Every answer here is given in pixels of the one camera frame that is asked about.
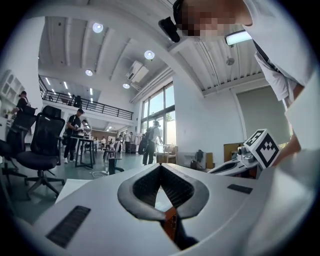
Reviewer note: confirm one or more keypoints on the white wall shelf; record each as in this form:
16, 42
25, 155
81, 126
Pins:
10, 85

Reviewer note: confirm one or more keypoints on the white ceiling air conditioner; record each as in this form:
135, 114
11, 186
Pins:
137, 72

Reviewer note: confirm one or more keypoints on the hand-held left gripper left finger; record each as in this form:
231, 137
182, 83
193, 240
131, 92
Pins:
100, 220

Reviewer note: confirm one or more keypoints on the grey roller blind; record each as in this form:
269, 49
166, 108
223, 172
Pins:
262, 115

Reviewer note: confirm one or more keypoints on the person's head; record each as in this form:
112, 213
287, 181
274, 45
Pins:
212, 17

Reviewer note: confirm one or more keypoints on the rectangular ceiling light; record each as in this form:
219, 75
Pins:
238, 37

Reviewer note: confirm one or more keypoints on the person's right forearm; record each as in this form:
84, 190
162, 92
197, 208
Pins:
287, 150

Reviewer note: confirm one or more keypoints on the black head-worn camera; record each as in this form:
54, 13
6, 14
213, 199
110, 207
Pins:
170, 28

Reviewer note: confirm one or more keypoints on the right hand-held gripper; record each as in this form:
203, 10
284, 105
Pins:
262, 150

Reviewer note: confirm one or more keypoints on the wooden cabinet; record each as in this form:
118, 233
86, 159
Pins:
168, 222

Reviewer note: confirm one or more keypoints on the black table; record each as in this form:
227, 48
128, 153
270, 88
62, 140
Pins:
85, 150

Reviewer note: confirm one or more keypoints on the brown cardboard board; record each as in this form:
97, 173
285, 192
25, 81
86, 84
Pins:
233, 152

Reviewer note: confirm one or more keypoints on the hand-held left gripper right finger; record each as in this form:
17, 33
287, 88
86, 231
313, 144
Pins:
225, 200

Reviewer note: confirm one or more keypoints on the person's white shirt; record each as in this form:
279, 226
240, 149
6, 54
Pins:
282, 37

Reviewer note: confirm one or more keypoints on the round ceiling light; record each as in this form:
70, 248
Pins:
97, 27
126, 85
149, 55
89, 72

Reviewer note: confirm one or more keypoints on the black bag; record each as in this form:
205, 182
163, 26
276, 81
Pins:
200, 155

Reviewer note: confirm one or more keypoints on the large glass window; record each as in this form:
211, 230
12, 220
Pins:
160, 112

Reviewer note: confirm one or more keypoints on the wooden chair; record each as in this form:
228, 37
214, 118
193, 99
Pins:
167, 155

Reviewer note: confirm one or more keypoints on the black stool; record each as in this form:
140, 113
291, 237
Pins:
112, 160

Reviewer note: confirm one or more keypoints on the black office chair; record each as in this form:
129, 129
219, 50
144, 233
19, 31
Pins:
42, 140
15, 140

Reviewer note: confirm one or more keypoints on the cardboard box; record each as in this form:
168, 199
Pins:
210, 160

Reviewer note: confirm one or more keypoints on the black mezzanine railing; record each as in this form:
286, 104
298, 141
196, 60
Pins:
100, 107

